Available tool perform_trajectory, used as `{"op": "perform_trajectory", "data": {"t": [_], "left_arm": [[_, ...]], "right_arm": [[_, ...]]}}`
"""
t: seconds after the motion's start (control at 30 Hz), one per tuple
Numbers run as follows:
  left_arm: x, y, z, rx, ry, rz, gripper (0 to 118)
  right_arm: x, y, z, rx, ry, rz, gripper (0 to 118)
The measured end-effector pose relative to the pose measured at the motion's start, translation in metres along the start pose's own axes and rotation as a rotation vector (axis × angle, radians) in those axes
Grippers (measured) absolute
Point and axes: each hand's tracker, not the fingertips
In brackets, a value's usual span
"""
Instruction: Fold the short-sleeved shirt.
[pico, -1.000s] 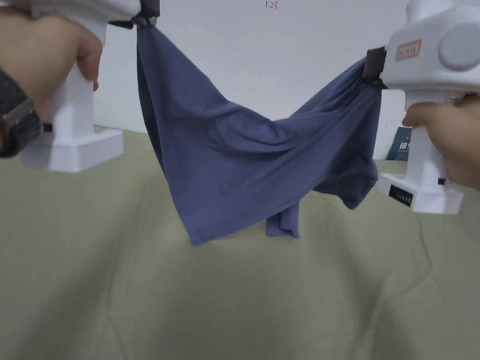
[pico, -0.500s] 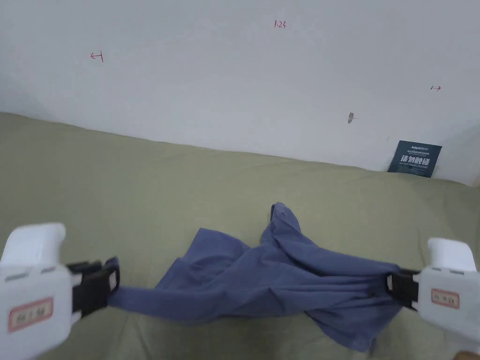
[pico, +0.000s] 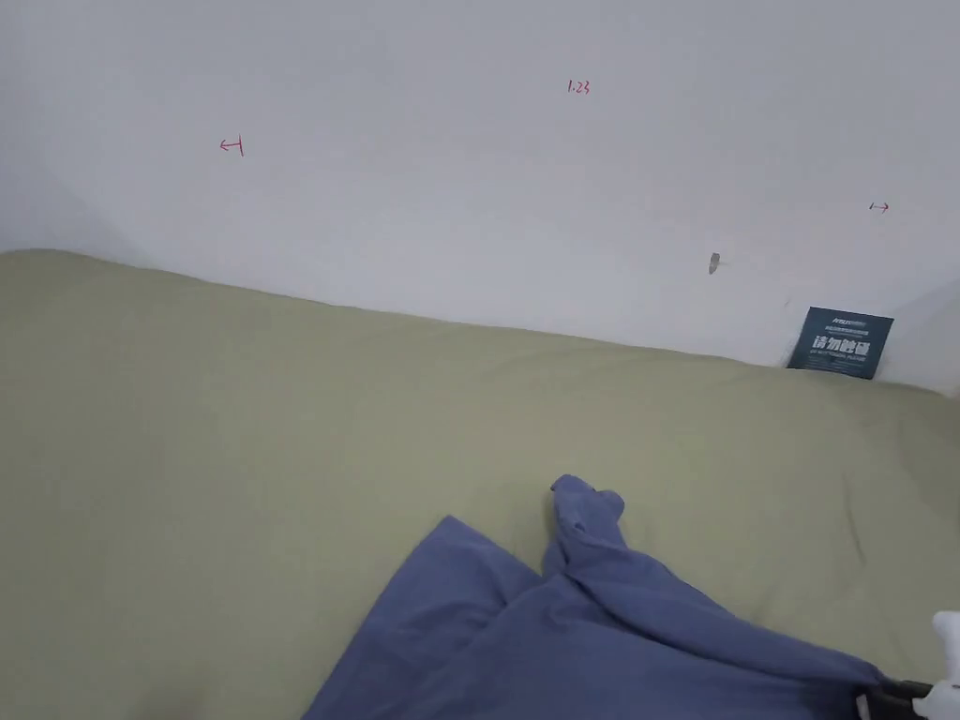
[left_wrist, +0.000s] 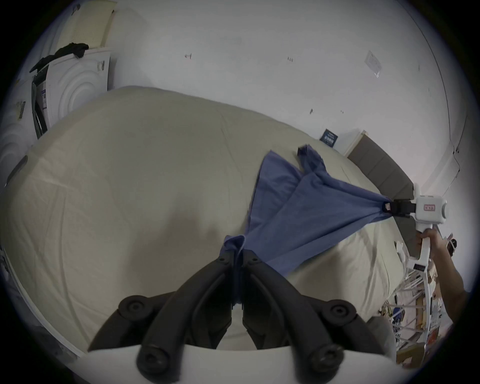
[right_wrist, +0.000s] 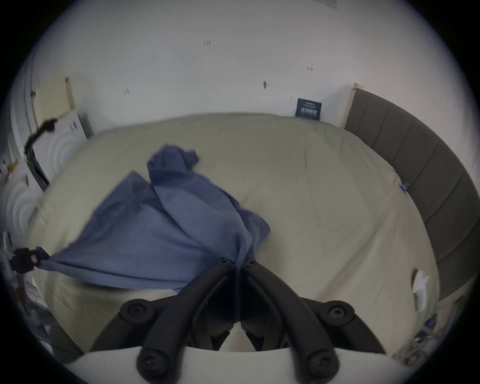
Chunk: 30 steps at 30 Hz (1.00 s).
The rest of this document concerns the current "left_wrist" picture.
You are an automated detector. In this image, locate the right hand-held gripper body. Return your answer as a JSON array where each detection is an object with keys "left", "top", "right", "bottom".
[{"left": 400, "top": 183, "right": 449, "bottom": 274}]

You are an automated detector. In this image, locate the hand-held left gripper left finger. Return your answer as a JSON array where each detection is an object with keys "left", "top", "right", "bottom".
[{"left": 88, "top": 250, "right": 238, "bottom": 381}]

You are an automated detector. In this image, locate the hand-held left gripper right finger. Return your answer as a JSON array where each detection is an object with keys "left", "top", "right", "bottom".
[{"left": 242, "top": 250, "right": 387, "bottom": 381}]

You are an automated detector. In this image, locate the blue shirt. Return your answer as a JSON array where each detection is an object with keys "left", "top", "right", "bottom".
[{"left": 219, "top": 144, "right": 392, "bottom": 305}]

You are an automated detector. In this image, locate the person's right forearm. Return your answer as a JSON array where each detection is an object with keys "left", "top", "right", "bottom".
[{"left": 431, "top": 249, "right": 470, "bottom": 325}]

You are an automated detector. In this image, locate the person's right hand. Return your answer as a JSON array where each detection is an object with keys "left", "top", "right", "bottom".
[{"left": 417, "top": 228, "right": 451, "bottom": 264}]

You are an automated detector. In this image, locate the dark grey padded headboard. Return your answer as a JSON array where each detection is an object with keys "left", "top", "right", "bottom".
[{"left": 346, "top": 133, "right": 425, "bottom": 241}]

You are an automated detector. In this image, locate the white drying rack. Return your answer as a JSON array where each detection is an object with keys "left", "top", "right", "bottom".
[{"left": 380, "top": 240, "right": 451, "bottom": 361}]

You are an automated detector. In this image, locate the small dark blue card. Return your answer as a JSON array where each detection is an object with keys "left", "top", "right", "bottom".
[{"left": 320, "top": 128, "right": 340, "bottom": 147}]

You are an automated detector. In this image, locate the bed with beige sheet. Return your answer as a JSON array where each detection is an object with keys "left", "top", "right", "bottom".
[{"left": 0, "top": 85, "right": 405, "bottom": 361}]

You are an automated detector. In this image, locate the white washing machine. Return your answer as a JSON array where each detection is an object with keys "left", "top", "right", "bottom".
[{"left": 31, "top": 48, "right": 114, "bottom": 140}]

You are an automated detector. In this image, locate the black cloth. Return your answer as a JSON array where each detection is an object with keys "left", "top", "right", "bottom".
[{"left": 29, "top": 43, "right": 90, "bottom": 73}]

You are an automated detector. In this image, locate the cream quilted mattress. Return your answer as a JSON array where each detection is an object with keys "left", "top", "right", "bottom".
[{"left": 56, "top": 0, "right": 118, "bottom": 50}]

